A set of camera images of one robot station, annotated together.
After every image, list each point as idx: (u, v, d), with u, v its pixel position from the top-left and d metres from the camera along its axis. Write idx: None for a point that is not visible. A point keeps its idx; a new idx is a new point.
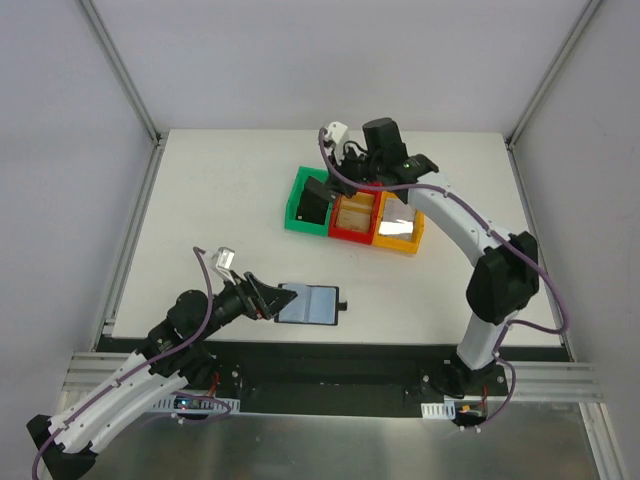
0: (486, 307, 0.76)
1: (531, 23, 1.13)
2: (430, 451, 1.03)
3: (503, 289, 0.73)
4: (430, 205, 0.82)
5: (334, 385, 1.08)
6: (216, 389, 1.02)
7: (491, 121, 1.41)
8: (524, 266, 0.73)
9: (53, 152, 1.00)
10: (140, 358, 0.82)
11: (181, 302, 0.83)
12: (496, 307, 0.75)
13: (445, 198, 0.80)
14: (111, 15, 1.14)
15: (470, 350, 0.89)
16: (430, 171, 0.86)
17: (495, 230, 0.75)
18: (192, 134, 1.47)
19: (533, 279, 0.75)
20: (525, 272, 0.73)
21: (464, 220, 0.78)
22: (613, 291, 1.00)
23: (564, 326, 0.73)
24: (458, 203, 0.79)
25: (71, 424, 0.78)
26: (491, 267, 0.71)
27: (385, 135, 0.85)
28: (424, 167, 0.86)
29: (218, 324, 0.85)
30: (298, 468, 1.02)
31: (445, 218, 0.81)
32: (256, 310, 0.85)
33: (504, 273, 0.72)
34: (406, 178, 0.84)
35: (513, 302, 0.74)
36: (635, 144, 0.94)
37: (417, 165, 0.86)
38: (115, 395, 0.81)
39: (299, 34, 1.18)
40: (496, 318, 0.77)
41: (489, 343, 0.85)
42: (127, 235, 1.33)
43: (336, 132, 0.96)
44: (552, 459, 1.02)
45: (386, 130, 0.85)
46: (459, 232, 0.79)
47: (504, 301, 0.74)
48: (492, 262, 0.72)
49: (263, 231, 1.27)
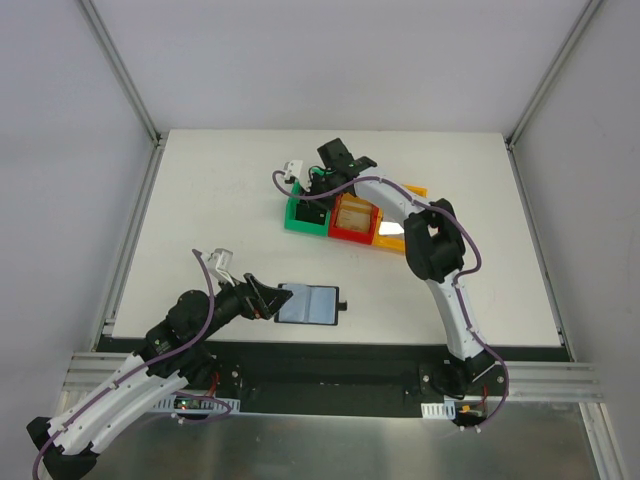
0: (422, 267, 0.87)
1: (531, 23, 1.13)
2: (430, 452, 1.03)
3: (429, 246, 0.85)
4: (370, 191, 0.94)
5: (334, 385, 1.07)
6: (216, 389, 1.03)
7: (491, 121, 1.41)
8: (444, 225, 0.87)
9: (53, 153, 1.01)
10: (137, 359, 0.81)
11: (182, 302, 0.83)
12: (429, 264, 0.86)
13: (380, 183, 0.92)
14: (111, 15, 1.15)
15: (454, 339, 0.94)
16: (370, 165, 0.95)
17: (417, 201, 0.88)
18: (193, 135, 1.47)
19: (458, 238, 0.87)
20: (448, 231, 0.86)
21: (394, 197, 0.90)
22: (612, 291, 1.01)
23: (477, 266, 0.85)
24: (391, 186, 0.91)
25: (70, 427, 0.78)
26: (415, 227, 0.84)
27: (333, 149, 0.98)
28: (364, 163, 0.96)
29: (217, 325, 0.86)
30: (298, 468, 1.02)
31: (381, 201, 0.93)
32: (254, 310, 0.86)
33: (428, 232, 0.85)
34: (351, 173, 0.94)
35: (443, 259, 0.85)
36: (634, 143, 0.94)
37: (359, 162, 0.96)
38: (113, 397, 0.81)
39: (298, 35, 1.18)
40: (433, 276, 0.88)
41: (454, 310, 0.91)
42: (127, 234, 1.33)
43: (294, 169, 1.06)
44: (553, 459, 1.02)
45: (332, 145, 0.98)
46: (396, 210, 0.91)
47: (434, 257, 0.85)
48: (414, 223, 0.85)
49: (262, 231, 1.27)
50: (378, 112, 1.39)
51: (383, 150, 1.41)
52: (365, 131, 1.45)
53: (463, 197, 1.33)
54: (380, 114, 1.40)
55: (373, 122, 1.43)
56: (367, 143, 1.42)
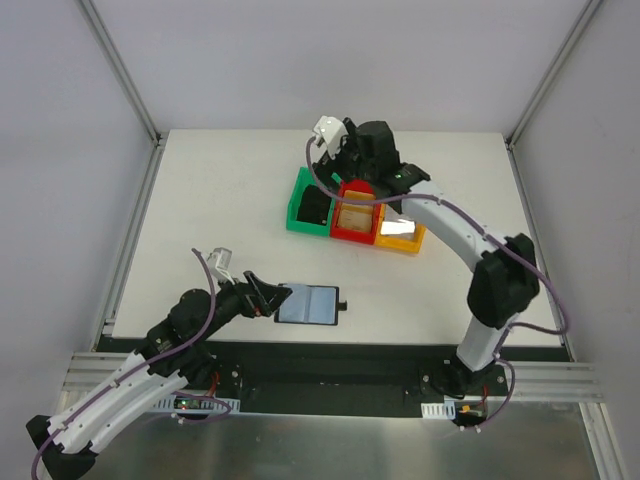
0: (487, 313, 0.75)
1: (531, 24, 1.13)
2: (429, 451, 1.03)
3: (503, 293, 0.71)
4: (422, 210, 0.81)
5: (334, 385, 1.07)
6: (216, 389, 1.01)
7: (491, 121, 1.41)
8: (521, 268, 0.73)
9: (53, 152, 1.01)
10: (138, 357, 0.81)
11: (185, 300, 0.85)
12: (498, 313, 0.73)
13: (438, 205, 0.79)
14: (111, 14, 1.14)
15: (469, 353, 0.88)
16: (421, 178, 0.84)
17: (490, 235, 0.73)
18: (193, 135, 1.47)
19: (534, 283, 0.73)
20: (525, 275, 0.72)
21: (458, 225, 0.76)
22: (612, 291, 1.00)
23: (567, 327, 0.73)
24: (451, 209, 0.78)
25: (70, 425, 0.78)
26: (490, 271, 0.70)
27: (378, 144, 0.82)
28: (415, 174, 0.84)
29: (219, 324, 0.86)
30: (298, 467, 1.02)
31: (439, 227, 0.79)
32: (254, 308, 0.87)
33: (504, 277, 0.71)
34: (397, 186, 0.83)
35: (515, 306, 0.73)
36: (634, 143, 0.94)
37: (408, 174, 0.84)
38: (114, 395, 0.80)
39: (298, 34, 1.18)
40: (494, 321, 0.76)
41: (492, 344, 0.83)
42: (128, 234, 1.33)
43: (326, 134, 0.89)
44: (553, 459, 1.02)
45: (379, 138, 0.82)
46: (453, 236, 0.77)
47: (505, 304, 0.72)
48: (490, 267, 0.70)
49: (263, 231, 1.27)
50: (378, 112, 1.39)
51: None
52: None
53: (463, 197, 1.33)
54: (380, 114, 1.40)
55: None
56: None
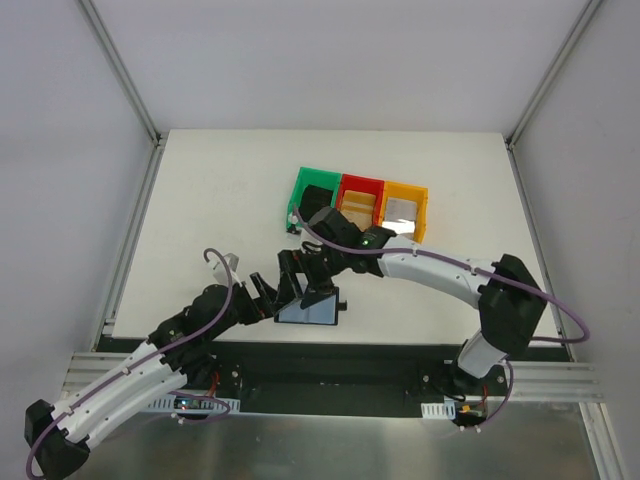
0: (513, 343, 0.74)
1: (532, 23, 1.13)
2: (429, 451, 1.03)
3: (517, 319, 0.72)
4: (412, 272, 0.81)
5: (334, 385, 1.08)
6: (216, 389, 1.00)
7: (491, 121, 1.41)
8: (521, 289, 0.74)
9: (54, 152, 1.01)
10: (150, 347, 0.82)
11: (207, 292, 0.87)
12: (521, 337, 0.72)
13: (416, 257, 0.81)
14: (112, 14, 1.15)
15: (476, 363, 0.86)
16: (387, 236, 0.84)
17: (478, 268, 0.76)
18: (193, 135, 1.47)
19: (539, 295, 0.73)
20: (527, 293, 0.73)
21: (443, 269, 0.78)
22: (613, 290, 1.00)
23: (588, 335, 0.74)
24: (429, 256, 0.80)
25: (77, 409, 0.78)
26: (493, 305, 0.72)
27: (333, 222, 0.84)
28: (380, 235, 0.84)
29: (232, 318, 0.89)
30: (297, 467, 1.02)
31: (421, 275, 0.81)
32: (260, 308, 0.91)
33: (508, 303, 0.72)
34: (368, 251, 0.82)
35: (531, 323, 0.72)
36: (634, 143, 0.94)
37: (373, 236, 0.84)
38: (123, 383, 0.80)
39: (298, 34, 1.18)
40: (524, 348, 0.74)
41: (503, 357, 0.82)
42: (127, 234, 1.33)
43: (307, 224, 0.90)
44: (552, 459, 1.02)
45: (331, 219, 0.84)
46: (448, 285, 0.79)
47: (522, 327, 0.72)
48: (491, 300, 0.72)
49: (263, 231, 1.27)
50: (378, 112, 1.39)
51: (384, 150, 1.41)
52: (365, 131, 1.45)
53: (463, 196, 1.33)
54: (381, 114, 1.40)
55: (373, 122, 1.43)
56: (367, 143, 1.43)
